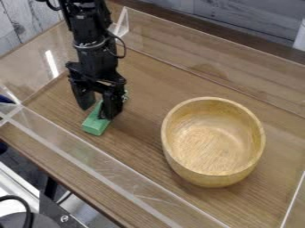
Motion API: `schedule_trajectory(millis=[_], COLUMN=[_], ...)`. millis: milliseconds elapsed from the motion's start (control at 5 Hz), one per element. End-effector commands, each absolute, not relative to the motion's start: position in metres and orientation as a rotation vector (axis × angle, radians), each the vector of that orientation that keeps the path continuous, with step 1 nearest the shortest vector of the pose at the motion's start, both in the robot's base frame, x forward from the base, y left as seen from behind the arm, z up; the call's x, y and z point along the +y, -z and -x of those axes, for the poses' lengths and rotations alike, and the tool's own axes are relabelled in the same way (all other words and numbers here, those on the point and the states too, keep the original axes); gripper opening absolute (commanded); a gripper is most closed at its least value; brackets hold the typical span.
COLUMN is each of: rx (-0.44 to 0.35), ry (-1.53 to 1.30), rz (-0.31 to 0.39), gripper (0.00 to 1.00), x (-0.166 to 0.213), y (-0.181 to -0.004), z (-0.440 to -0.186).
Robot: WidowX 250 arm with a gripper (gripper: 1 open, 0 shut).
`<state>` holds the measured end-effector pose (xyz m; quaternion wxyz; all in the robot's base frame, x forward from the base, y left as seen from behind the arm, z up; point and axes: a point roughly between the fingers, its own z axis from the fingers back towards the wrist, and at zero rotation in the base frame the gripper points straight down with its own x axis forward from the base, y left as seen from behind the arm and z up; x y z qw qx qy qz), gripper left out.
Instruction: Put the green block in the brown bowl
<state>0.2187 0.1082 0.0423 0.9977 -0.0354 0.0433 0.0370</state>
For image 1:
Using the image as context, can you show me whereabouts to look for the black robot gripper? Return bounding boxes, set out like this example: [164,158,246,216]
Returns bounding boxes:
[66,43,126,120]

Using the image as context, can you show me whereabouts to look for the green rectangular block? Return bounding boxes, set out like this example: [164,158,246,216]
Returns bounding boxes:
[82,90,127,136]

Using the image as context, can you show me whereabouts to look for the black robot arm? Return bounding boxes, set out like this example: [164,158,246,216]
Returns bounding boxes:
[36,0,126,120]

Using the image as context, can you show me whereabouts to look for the brown wooden bowl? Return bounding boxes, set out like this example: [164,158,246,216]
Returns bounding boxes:
[161,97,267,188]

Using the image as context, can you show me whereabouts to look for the blue object at left edge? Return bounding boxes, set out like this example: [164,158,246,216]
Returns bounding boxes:
[0,94,16,155]

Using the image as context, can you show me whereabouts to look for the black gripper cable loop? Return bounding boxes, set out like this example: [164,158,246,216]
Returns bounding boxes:
[103,33,127,60]

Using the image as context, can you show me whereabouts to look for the clear acrylic tray wall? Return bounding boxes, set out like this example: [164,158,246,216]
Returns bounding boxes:
[0,4,305,228]

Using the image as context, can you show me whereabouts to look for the black metal bracket with screw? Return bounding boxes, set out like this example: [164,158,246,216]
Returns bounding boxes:
[39,194,89,228]

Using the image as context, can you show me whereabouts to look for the black cable at bottom left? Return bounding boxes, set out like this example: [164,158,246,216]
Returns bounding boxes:
[0,194,35,228]

